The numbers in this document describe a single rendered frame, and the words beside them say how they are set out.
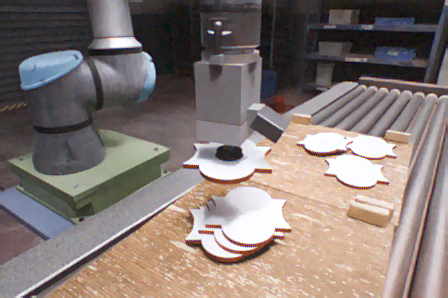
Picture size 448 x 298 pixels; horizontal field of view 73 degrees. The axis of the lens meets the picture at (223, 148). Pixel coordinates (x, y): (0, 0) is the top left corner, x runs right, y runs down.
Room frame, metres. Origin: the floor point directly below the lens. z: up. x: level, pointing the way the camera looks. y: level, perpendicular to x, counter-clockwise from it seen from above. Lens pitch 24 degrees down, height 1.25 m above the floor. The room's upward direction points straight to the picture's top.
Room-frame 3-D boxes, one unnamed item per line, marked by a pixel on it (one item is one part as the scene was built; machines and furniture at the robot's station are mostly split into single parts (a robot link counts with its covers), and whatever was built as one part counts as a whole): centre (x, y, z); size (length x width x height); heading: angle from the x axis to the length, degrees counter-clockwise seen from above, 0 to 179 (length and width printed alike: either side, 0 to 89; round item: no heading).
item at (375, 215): (0.41, -0.24, 0.95); 0.06 x 0.02 x 0.03; 58
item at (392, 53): (4.68, -2.55, 0.72); 0.50 x 0.38 x 0.16; 49
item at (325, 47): (5.14, -1.80, 0.74); 0.44 x 0.36 x 0.20; 42
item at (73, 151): (0.62, 0.35, 1.00); 0.15 x 0.15 x 0.10
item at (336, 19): (5.14, -1.87, 1.20); 0.36 x 0.28 x 0.22; 44
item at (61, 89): (0.63, 0.34, 1.11); 0.13 x 0.12 x 0.14; 130
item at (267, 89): (5.07, -0.59, 0.19); 0.50 x 0.41 x 0.37; 50
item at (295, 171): (0.67, -0.25, 0.93); 0.41 x 0.35 x 0.02; 147
